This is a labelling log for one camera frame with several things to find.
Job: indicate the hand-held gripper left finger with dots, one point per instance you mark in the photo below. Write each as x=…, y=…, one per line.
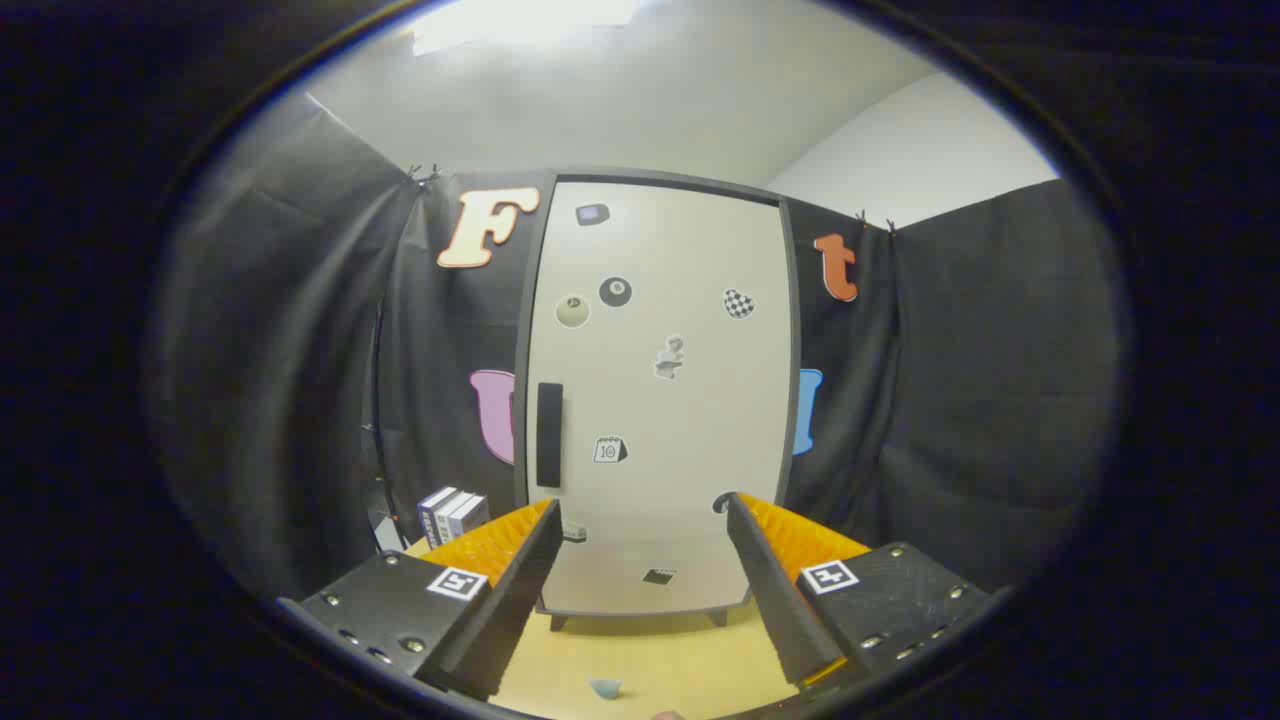
x=510, y=610

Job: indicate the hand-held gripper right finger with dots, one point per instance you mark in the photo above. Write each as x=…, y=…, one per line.
x=780, y=600

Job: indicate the white and blue tube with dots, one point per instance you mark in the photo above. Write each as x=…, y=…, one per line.
x=605, y=688

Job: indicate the white cabinet door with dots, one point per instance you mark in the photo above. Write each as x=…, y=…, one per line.
x=680, y=450

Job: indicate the white spine book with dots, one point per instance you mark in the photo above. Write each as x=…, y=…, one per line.
x=450, y=515

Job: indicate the blue spine book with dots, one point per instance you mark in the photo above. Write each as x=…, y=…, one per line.
x=432, y=510

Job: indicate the black backdrop cloth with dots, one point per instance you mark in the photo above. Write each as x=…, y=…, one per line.
x=1000, y=380

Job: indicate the dark grey cabinet body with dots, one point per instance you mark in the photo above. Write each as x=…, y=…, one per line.
x=660, y=177

